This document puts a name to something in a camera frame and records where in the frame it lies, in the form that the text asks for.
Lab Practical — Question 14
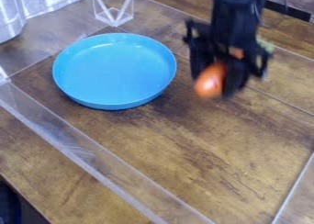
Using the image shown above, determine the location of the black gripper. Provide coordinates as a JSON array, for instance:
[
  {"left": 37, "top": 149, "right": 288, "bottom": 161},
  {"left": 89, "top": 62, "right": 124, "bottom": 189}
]
[{"left": 184, "top": 0, "right": 268, "bottom": 98}]

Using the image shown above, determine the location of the orange toy carrot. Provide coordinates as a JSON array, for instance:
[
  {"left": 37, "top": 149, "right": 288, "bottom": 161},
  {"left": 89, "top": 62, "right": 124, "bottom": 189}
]
[{"left": 192, "top": 39, "right": 276, "bottom": 99}]

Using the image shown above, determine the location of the blue round tray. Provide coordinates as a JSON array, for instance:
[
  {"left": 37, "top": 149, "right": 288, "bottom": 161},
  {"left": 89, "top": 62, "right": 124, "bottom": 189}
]
[{"left": 52, "top": 33, "right": 176, "bottom": 110}]

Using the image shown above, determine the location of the grey white curtain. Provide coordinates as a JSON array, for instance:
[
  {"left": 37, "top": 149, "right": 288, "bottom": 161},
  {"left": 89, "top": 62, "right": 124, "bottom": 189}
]
[{"left": 0, "top": 0, "right": 80, "bottom": 44}]

